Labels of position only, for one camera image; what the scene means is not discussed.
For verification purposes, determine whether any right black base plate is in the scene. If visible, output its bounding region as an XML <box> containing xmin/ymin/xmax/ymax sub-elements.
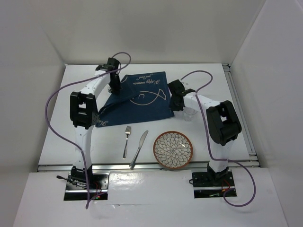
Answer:
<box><xmin>188</xmin><ymin>171</ymin><xmax>237</xmax><ymax>199</ymax></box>

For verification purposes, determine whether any silver fork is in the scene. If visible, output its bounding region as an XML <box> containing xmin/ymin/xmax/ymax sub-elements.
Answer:
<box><xmin>123</xmin><ymin>125</ymin><xmax>131</xmax><ymax>159</ymax></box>

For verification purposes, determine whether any clear plastic cup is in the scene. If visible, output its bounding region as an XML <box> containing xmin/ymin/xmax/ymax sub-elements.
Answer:
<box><xmin>183</xmin><ymin>107</ymin><xmax>197</xmax><ymax>122</ymax></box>

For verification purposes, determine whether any front aluminium rail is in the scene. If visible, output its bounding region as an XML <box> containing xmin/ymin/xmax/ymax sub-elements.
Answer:
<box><xmin>37</xmin><ymin>156</ymin><xmax>260</xmax><ymax>172</ymax></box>

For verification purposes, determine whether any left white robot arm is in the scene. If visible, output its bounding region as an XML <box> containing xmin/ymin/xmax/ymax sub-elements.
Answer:
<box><xmin>70</xmin><ymin>57</ymin><xmax>121</xmax><ymax>189</ymax></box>

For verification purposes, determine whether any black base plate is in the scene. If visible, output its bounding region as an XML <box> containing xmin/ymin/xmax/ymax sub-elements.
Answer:
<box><xmin>63</xmin><ymin>173</ymin><xmax>109</xmax><ymax>201</ymax></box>
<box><xmin>188</xmin><ymin>171</ymin><xmax>237</xmax><ymax>199</ymax></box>

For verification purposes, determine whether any silver table knife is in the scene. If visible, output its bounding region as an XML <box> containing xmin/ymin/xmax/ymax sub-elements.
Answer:
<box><xmin>129</xmin><ymin>130</ymin><xmax>149</xmax><ymax>169</ymax></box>

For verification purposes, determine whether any blue fish placemat cloth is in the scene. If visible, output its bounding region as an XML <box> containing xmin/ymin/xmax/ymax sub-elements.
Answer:
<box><xmin>96</xmin><ymin>71</ymin><xmax>174</xmax><ymax>128</ymax></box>

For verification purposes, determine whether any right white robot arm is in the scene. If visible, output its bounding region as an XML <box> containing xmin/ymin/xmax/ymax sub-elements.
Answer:
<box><xmin>168</xmin><ymin>80</ymin><xmax>242</xmax><ymax>185</ymax></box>

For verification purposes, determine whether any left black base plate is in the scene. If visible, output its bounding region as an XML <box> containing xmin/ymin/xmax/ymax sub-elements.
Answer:
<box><xmin>63</xmin><ymin>173</ymin><xmax>109</xmax><ymax>201</ymax></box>

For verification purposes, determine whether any floral patterned ceramic plate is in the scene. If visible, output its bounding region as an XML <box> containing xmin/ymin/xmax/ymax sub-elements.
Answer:
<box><xmin>153</xmin><ymin>131</ymin><xmax>193</xmax><ymax>170</ymax></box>

